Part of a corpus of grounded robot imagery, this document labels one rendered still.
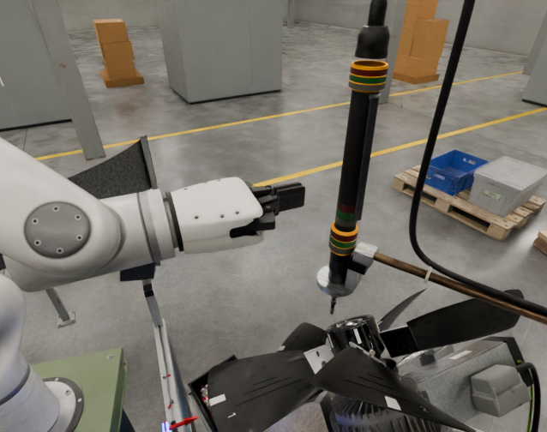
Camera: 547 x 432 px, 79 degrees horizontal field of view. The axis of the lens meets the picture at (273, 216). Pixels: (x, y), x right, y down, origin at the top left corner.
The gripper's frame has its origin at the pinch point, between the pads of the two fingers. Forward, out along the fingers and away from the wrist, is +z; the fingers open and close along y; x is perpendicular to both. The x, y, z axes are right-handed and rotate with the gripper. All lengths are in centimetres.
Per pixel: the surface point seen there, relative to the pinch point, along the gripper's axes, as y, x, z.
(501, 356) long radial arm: 12, -53, 54
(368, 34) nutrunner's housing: 0.6, 19.0, 8.6
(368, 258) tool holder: 4.6, -11.3, 11.7
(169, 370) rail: -34, -79, -25
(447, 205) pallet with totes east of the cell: -154, -154, 245
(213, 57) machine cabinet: -614, -87, 132
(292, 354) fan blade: -5.2, -47.0, 4.8
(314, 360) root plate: -2.1, -47.2, 8.7
